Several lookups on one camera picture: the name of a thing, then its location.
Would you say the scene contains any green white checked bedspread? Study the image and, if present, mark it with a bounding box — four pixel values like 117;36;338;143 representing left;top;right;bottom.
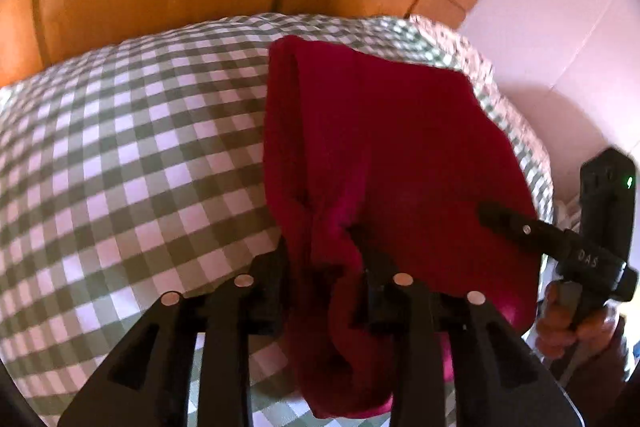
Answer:
1;13;435;426

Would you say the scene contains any person's right hand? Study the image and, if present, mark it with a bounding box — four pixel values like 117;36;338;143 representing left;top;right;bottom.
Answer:
535;282;622;360

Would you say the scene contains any floral patterned pillow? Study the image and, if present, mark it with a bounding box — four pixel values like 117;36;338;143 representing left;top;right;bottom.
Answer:
409;15;554;223

